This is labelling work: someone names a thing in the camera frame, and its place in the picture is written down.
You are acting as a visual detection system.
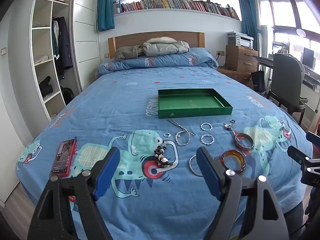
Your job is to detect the low wooden nightstand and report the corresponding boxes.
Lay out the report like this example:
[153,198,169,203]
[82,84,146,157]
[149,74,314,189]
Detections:
[216,66,255,89]

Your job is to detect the row of books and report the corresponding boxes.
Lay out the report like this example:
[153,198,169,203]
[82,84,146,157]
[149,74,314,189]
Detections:
[113,0,240,20]

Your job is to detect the olive fleece garment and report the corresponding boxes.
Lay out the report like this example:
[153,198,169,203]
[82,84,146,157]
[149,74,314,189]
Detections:
[114,45,144,61]

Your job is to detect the black bag on shelf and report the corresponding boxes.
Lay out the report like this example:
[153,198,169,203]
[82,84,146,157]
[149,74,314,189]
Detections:
[39,76,53,98]

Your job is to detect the folded blue duvet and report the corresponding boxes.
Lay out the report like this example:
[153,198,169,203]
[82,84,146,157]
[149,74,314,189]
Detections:
[99,47,218,75]

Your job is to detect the black backpack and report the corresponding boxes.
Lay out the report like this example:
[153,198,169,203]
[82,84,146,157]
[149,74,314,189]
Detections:
[61,87,73,105]

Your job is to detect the long blue curtain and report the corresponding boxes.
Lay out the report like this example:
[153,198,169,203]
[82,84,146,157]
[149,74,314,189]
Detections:
[237,0,262,50]

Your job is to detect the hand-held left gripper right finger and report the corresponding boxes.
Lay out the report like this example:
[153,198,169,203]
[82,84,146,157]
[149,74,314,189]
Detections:
[196,146,292,240]

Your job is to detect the red smartphone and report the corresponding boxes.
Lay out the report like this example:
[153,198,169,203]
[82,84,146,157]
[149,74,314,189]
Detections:
[51,137,77,177]

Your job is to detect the white wardrobe door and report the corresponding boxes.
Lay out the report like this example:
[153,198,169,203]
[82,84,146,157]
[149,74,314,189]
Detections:
[74,0,100,93]

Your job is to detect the blue printed bed sheet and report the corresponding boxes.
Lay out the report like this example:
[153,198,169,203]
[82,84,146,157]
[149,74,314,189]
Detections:
[16,67,314,240]

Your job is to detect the white open shelf unit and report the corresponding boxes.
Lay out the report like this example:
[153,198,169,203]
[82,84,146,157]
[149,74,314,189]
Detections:
[30,0,75,123]

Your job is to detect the short blue curtain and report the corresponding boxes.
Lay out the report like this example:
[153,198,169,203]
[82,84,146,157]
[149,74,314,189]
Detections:
[97,0,115,32]

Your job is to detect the hanging dark clothes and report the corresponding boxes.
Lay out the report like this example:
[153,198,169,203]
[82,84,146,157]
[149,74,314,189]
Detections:
[51,16,74,80]

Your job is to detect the amber bangle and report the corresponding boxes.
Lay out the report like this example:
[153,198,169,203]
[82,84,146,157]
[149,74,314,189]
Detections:
[221,149,247,174]

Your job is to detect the brown bead bracelet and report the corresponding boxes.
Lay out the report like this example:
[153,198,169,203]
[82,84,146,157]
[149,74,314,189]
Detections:
[154,141,173,167]

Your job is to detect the dark grey chair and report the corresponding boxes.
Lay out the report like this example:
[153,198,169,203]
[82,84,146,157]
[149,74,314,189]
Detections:
[266,53,306,125]

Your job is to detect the computer monitor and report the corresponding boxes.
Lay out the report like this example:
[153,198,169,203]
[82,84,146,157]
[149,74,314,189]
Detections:
[302,47,315,69]

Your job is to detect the thin silver bangle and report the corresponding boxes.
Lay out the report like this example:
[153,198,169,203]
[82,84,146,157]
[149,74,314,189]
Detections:
[189,154,204,177]

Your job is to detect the thin silver chain necklace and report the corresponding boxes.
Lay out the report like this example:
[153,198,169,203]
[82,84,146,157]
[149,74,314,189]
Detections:
[168,119,195,136]

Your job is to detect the wooden headboard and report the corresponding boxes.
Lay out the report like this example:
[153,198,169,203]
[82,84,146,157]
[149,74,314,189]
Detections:
[108,32,205,59]

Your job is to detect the brown bangle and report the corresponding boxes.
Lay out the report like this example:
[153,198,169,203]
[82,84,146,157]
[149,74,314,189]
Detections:
[234,133,255,151]

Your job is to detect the white furry cushion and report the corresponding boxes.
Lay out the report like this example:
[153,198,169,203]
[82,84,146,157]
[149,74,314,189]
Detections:
[146,37,177,44]

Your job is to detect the grey puffer jacket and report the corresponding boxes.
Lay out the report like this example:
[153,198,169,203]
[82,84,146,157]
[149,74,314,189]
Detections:
[143,41,190,57]

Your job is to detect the wooden drawer cabinet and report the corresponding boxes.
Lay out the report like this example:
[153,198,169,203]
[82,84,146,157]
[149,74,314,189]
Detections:
[225,45,259,73]

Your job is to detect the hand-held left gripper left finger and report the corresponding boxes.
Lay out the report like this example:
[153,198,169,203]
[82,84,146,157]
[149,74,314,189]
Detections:
[27,146,121,240]

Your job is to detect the green metal tray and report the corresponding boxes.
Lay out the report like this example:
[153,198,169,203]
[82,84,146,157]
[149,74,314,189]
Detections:
[157,88,233,119]

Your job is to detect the white desk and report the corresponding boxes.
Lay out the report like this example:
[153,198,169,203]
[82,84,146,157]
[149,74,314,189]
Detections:
[260,55,320,115]

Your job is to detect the silver bead bracelet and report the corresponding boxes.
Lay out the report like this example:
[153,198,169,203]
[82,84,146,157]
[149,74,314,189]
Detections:
[175,129,191,147]

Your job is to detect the black tote bag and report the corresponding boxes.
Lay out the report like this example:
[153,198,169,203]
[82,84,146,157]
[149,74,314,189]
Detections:
[251,65,266,93]

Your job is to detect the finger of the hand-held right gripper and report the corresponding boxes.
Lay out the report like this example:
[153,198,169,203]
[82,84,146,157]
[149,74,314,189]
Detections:
[306,131,320,145]
[287,145,320,186]

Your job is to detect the white printer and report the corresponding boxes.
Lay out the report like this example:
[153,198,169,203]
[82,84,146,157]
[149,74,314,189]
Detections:
[227,31,254,48]

